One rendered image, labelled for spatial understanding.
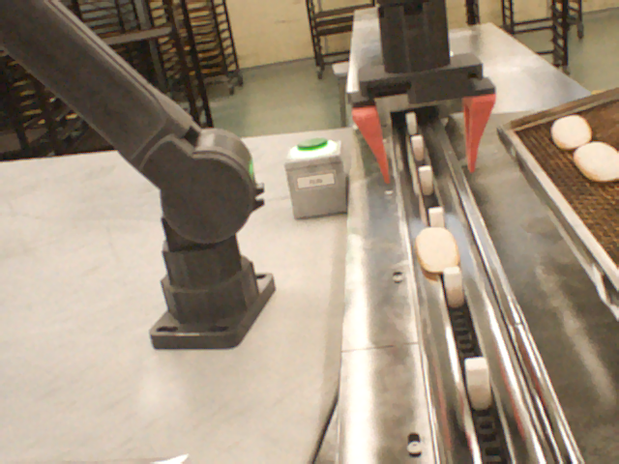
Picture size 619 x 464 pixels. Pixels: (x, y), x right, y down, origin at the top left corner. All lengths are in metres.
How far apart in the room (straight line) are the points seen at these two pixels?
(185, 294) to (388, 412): 0.26
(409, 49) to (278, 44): 7.15
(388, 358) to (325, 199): 0.42
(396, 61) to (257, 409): 0.30
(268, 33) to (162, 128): 7.15
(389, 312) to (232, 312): 0.16
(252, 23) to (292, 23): 0.40
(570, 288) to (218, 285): 0.31
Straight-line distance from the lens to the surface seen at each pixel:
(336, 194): 0.90
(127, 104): 0.63
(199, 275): 0.66
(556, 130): 0.84
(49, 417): 0.64
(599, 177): 0.70
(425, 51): 0.63
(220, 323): 0.67
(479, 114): 0.64
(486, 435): 0.48
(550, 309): 0.65
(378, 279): 0.63
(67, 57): 0.63
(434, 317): 0.58
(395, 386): 0.49
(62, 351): 0.74
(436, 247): 0.68
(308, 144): 0.91
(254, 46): 7.79
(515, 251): 0.75
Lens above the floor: 1.13
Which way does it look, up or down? 21 degrees down
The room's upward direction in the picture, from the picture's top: 10 degrees counter-clockwise
